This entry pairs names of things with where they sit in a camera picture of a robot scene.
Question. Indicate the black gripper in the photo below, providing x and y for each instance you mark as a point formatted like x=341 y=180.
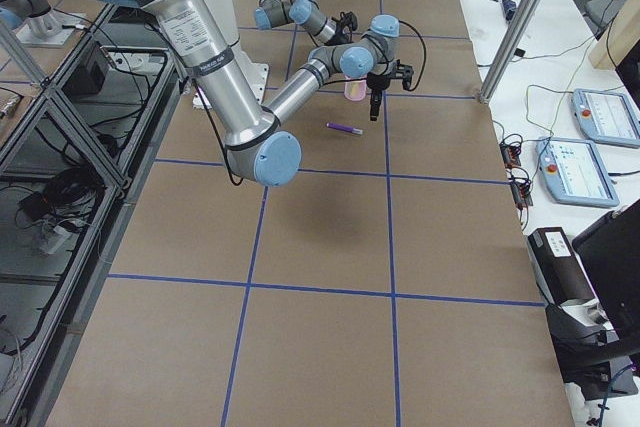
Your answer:
x=376 y=82
x=342 y=26

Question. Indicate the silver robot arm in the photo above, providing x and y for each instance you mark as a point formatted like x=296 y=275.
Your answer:
x=255 y=147
x=321 y=28

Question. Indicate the purple marker pen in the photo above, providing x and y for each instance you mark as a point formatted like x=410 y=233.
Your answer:
x=345 y=128

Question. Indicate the near teach pendant tablet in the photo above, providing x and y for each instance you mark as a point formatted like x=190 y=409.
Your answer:
x=574 y=173

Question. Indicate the teach pendant tablet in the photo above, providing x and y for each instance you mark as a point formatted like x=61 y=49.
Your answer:
x=574 y=173
x=606 y=117

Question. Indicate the far teach pendant tablet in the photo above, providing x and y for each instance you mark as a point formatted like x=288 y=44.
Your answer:
x=606 y=117

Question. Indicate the black label printer box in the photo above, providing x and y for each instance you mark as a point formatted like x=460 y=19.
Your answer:
x=557 y=270

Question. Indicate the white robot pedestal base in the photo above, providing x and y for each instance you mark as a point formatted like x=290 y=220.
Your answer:
x=255 y=74

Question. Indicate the aluminium frame post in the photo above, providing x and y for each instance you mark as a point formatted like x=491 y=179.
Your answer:
x=506 y=50

